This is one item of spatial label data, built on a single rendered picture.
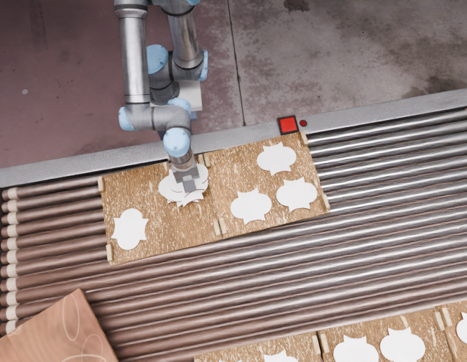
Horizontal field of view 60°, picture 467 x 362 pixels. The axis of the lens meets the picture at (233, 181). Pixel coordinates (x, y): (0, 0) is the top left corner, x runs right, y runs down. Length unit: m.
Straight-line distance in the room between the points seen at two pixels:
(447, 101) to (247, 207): 0.96
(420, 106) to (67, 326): 1.56
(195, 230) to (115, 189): 0.35
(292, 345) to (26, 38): 2.86
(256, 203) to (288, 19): 2.00
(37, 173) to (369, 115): 1.36
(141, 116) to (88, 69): 1.88
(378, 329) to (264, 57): 2.08
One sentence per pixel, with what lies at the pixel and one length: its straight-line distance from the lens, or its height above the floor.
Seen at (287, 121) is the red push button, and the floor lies 0.93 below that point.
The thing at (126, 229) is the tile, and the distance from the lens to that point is 1.53.
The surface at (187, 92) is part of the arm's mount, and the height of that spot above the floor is 0.90.
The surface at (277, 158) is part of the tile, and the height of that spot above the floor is 0.95.
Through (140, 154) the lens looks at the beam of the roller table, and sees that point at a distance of 1.66.
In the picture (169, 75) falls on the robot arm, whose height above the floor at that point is 1.08.
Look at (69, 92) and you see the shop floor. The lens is 3.08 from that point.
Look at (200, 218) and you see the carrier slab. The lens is 1.50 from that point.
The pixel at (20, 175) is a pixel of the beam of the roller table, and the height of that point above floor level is 0.91.
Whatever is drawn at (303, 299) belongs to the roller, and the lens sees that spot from 1.48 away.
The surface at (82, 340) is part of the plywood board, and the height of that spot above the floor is 1.04.
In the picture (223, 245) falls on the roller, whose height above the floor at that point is 0.92.
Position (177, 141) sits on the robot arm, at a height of 1.32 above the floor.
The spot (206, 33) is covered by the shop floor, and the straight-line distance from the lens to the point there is 3.16.
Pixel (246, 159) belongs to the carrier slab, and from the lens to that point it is 1.58.
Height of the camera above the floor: 2.38
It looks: 69 degrees down
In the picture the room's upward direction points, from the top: 2 degrees counter-clockwise
